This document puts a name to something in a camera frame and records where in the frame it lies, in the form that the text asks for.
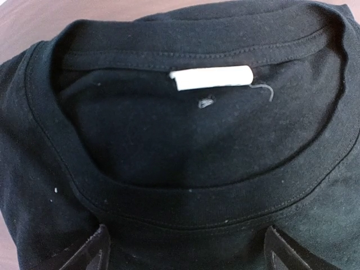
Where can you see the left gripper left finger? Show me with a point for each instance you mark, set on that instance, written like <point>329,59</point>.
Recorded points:
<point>94,253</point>

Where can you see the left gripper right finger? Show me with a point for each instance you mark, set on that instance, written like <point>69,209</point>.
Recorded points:
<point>282,252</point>

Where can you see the black t-shirt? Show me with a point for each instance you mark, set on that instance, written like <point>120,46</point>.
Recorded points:
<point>187,134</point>

